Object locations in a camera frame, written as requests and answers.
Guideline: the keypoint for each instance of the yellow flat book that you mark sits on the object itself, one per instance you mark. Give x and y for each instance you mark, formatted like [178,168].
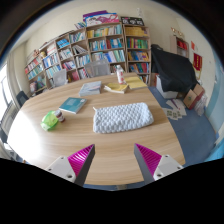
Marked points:
[136,83]

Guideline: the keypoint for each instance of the papers on floor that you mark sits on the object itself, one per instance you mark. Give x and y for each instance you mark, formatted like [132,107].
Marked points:
[175,111]

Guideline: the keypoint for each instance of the small wooden wall shelf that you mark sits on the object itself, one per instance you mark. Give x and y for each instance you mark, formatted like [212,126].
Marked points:
[181,46]

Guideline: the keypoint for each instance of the dark office chair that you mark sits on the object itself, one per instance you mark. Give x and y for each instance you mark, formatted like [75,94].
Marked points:
[21,98]

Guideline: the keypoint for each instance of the small dark jar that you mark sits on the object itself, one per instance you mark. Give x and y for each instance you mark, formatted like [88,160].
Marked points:
[60,116]

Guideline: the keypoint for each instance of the wooden bookshelf unit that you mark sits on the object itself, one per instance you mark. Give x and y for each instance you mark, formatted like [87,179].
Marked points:
[100,46]

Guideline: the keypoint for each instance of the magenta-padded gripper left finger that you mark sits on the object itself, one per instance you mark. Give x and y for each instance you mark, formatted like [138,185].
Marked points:
[78,160]

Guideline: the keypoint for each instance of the green plastic container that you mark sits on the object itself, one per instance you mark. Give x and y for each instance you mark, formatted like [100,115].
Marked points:
[48,121]

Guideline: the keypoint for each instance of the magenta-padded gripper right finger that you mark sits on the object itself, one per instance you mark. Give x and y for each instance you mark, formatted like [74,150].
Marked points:
[150,159]

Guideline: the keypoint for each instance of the white box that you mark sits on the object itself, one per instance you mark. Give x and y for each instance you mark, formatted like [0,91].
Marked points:
[164,92]

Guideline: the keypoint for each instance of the clear bottle with red label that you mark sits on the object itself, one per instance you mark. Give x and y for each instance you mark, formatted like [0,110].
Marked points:
[120,75]

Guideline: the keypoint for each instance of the grey book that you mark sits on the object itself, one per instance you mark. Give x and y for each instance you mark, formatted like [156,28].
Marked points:
[90,88]

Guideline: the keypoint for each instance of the white waffle towel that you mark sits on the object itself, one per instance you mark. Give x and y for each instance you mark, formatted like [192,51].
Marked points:
[122,117]

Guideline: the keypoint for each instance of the brown cardboard box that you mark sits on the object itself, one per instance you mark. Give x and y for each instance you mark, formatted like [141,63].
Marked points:
[192,96]

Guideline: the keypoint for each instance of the grey mesh chair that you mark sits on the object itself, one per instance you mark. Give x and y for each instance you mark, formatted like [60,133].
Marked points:
[97,68]
[59,78]

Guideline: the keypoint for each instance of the window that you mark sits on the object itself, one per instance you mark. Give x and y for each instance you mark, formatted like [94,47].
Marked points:
[3,90]

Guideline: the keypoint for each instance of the teal book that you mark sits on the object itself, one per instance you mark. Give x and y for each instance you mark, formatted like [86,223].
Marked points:
[73,105]

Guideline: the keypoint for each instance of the yellow open booklet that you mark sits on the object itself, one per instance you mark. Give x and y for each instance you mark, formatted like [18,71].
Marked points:
[116,87]

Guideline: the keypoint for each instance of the red wall banner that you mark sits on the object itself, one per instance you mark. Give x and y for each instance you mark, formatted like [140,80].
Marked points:
[197,63]

